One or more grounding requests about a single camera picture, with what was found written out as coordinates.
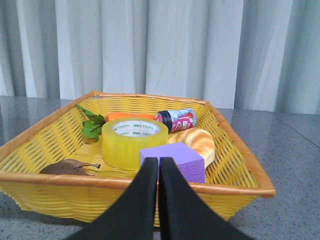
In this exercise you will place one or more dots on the yellow tape roll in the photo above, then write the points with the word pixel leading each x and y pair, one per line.
pixel 123 138

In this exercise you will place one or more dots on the yellow woven basket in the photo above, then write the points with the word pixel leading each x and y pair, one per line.
pixel 233 180

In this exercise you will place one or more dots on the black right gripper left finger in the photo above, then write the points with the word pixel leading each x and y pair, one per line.
pixel 131 217

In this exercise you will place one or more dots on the brown dried leaf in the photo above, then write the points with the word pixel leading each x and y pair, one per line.
pixel 69 166

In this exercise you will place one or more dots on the orange toy carrot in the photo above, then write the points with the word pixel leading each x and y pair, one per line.
pixel 92 128

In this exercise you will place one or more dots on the toy bread croissant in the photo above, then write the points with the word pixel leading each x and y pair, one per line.
pixel 198 140

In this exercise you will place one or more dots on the purple foam cube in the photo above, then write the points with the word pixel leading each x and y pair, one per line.
pixel 188 161

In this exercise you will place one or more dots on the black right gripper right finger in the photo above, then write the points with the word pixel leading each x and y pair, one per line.
pixel 183 214

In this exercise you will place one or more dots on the small red labelled can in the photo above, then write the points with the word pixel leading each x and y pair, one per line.
pixel 177 120

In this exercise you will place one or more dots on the white pleated curtain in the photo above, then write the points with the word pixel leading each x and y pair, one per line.
pixel 241 54

